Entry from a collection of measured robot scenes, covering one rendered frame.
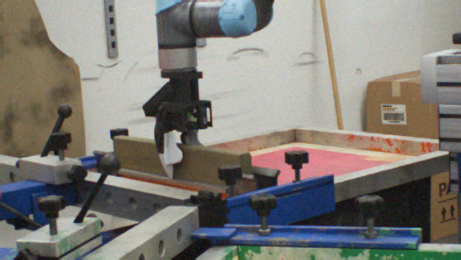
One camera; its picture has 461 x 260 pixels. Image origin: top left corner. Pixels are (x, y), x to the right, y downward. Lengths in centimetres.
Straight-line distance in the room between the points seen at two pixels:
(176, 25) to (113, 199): 37
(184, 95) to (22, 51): 215
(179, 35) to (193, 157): 23
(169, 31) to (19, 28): 215
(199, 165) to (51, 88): 222
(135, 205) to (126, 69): 268
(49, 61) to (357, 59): 185
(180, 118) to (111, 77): 240
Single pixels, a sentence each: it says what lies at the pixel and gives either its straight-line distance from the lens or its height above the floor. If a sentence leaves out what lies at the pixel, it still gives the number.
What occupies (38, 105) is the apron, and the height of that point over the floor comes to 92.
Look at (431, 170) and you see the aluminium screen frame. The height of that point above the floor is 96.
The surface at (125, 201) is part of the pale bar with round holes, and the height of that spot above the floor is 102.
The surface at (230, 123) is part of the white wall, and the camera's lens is 481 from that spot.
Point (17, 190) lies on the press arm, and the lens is 184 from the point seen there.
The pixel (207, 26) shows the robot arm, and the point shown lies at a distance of 196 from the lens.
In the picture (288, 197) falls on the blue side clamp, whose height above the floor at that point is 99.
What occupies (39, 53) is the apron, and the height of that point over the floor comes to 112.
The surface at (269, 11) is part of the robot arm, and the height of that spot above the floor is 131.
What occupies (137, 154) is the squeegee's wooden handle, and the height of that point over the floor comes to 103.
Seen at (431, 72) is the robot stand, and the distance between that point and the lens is 198.
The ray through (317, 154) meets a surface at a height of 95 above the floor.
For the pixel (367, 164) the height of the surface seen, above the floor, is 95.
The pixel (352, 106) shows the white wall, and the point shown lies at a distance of 539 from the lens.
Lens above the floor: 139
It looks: 9 degrees down
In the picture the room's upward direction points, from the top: 3 degrees counter-clockwise
